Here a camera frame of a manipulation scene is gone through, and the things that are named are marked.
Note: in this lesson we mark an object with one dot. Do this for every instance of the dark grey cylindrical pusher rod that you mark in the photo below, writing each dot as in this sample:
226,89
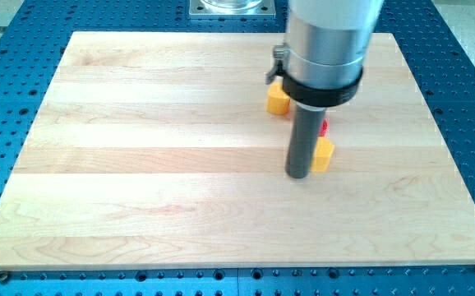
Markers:
307,124

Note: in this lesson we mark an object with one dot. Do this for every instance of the yellow heart block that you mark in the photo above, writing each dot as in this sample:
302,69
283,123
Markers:
278,102

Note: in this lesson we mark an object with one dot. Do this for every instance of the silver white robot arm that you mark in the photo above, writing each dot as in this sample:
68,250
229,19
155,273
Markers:
320,63

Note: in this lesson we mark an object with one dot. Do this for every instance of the red star block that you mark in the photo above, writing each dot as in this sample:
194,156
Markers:
324,128

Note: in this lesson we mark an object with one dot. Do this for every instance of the yellow hexagon block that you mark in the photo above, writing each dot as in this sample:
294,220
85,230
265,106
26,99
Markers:
323,153

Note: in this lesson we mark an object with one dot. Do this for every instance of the light wooden board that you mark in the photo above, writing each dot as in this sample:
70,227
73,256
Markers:
155,151

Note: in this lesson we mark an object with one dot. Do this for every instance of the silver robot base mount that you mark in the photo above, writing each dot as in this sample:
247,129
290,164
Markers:
217,8

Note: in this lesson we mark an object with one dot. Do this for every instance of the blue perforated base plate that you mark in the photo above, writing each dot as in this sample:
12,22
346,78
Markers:
33,39

